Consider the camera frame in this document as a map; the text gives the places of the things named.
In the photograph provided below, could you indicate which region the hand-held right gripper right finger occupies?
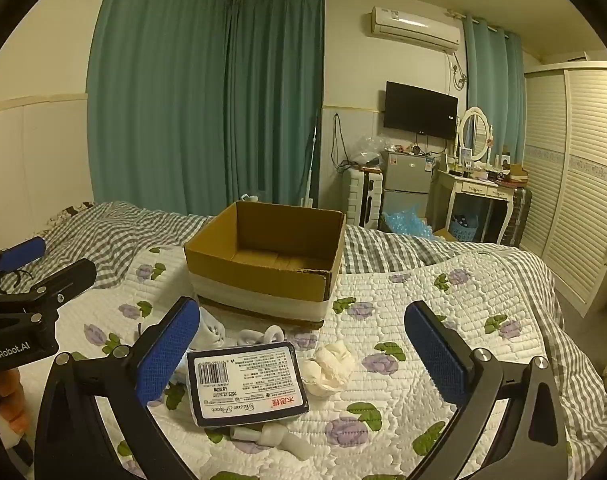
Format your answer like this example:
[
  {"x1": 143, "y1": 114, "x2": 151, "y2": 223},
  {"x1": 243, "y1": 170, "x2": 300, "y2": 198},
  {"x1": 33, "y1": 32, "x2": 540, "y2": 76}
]
[{"x1": 404, "y1": 301, "x2": 569, "y2": 480}]

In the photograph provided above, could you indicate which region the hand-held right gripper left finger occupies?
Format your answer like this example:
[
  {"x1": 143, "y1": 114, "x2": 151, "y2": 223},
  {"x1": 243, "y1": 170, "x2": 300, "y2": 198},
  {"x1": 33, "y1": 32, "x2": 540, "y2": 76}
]
[{"x1": 36, "y1": 296, "x2": 204, "y2": 480}]

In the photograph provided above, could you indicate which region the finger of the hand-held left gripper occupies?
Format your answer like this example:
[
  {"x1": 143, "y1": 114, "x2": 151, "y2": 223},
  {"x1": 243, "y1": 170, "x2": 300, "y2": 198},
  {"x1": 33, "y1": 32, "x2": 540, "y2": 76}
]
[
  {"x1": 0, "y1": 236, "x2": 47, "y2": 281},
  {"x1": 0, "y1": 258, "x2": 98, "y2": 317}
]

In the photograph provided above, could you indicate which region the white cloth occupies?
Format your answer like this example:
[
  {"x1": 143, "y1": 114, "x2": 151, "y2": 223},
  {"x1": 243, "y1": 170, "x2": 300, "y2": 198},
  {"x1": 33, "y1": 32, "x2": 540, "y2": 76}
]
[{"x1": 303, "y1": 341, "x2": 357, "y2": 398}]

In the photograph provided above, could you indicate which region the person's left hand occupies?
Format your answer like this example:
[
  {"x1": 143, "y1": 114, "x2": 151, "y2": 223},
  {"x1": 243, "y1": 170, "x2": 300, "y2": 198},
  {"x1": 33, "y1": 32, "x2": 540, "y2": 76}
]
[{"x1": 0, "y1": 367, "x2": 29, "y2": 433}]

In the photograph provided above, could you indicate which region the black hair band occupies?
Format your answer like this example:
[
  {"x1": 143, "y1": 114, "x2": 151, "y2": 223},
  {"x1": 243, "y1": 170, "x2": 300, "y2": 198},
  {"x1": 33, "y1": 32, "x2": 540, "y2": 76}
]
[{"x1": 0, "y1": 267, "x2": 34, "y2": 293}]

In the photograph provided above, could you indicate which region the grey gingham bed sheet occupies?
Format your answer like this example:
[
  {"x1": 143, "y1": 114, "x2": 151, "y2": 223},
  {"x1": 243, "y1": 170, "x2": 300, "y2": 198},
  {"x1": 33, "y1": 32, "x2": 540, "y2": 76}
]
[{"x1": 33, "y1": 201, "x2": 607, "y2": 461}]

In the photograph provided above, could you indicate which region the brown frilled bed cloth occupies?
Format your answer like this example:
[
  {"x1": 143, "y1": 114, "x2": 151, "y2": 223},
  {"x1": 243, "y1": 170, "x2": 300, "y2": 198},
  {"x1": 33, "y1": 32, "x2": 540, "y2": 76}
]
[{"x1": 46, "y1": 201, "x2": 95, "y2": 226}]

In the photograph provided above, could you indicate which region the floral quilted blanket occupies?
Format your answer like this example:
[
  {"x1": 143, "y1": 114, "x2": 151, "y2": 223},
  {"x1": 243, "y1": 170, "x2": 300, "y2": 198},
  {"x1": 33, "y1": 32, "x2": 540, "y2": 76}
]
[{"x1": 28, "y1": 245, "x2": 607, "y2": 480}]

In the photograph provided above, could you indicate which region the blue storage basket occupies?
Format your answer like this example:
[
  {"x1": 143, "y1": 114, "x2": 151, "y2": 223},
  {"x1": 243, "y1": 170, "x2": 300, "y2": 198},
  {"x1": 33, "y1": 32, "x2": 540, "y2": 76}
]
[{"x1": 449, "y1": 214, "x2": 480, "y2": 242}]

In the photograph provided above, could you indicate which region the blue plastic bag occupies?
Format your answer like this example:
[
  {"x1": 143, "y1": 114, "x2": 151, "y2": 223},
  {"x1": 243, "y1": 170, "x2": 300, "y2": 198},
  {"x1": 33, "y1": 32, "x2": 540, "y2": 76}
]
[{"x1": 382, "y1": 207, "x2": 434, "y2": 238}]

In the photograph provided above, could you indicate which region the dark suitcase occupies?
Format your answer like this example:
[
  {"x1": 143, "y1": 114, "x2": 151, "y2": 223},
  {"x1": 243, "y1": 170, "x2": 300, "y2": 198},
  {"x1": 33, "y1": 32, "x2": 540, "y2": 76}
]
[{"x1": 498, "y1": 187, "x2": 533, "y2": 247}]

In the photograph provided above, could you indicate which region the white dressing table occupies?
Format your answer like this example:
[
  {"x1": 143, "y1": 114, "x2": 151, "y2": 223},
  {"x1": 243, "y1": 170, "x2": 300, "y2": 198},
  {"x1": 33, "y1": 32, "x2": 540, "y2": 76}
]
[{"x1": 430, "y1": 167, "x2": 518, "y2": 246}]

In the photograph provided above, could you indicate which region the white suitcase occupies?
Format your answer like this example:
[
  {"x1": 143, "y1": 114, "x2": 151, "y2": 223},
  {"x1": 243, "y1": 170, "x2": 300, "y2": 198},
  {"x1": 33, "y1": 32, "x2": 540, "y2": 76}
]
[{"x1": 344, "y1": 167, "x2": 384, "y2": 228}]

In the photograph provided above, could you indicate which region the grey mini fridge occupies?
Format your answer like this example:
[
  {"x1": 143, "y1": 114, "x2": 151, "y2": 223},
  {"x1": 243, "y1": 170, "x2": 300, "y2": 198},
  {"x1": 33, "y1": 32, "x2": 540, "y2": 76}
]
[{"x1": 381, "y1": 150, "x2": 437, "y2": 233}]

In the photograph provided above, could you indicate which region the teal curtain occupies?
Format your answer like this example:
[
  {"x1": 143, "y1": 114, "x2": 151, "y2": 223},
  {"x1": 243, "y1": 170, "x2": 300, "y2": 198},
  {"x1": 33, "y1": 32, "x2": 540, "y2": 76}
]
[
  {"x1": 226, "y1": 0, "x2": 325, "y2": 211},
  {"x1": 463, "y1": 14, "x2": 527, "y2": 166},
  {"x1": 86, "y1": 0, "x2": 232, "y2": 216}
]

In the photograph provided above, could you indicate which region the clear plastic bag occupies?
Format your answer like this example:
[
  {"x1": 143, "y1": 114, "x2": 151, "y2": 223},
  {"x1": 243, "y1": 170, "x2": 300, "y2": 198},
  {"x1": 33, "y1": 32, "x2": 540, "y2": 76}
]
[{"x1": 351, "y1": 134, "x2": 389, "y2": 166}]

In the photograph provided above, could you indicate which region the white mop pole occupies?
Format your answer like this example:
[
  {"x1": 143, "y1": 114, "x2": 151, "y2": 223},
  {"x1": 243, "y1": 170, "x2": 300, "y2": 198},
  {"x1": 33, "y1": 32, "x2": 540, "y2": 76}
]
[{"x1": 300, "y1": 110, "x2": 320, "y2": 208}]

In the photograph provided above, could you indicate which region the white oval mirror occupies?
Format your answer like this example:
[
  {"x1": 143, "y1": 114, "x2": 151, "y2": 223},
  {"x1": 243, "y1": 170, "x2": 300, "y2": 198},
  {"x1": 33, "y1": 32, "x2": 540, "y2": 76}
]
[{"x1": 458, "y1": 106, "x2": 490, "y2": 163}]

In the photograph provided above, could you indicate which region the white louvred wardrobe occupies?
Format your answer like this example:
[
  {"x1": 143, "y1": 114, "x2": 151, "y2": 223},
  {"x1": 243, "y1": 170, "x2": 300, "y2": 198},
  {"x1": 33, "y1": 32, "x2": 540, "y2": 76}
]
[{"x1": 518, "y1": 61, "x2": 607, "y2": 316}]

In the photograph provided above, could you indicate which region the white air conditioner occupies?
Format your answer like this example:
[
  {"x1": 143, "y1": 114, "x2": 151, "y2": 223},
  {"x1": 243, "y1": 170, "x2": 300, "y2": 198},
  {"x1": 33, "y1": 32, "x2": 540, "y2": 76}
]
[{"x1": 368, "y1": 6, "x2": 461, "y2": 53}]

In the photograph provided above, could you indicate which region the black wall cable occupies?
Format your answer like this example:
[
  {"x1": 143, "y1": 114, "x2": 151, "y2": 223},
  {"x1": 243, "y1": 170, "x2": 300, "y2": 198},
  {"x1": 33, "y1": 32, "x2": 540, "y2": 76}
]
[{"x1": 332, "y1": 112, "x2": 364, "y2": 173}]

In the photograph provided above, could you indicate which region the black wall television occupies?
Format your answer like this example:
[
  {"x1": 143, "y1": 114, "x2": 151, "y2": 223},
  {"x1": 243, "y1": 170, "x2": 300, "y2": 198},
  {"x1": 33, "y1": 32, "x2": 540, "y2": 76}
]
[{"x1": 383, "y1": 81, "x2": 459, "y2": 140}]

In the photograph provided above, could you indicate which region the air conditioner cable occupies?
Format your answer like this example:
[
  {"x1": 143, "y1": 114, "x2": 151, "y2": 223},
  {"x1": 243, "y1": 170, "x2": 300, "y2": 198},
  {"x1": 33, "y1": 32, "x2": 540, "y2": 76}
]
[{"x1": 451, "y1": 52, "x2": 469, "y2": 91}]

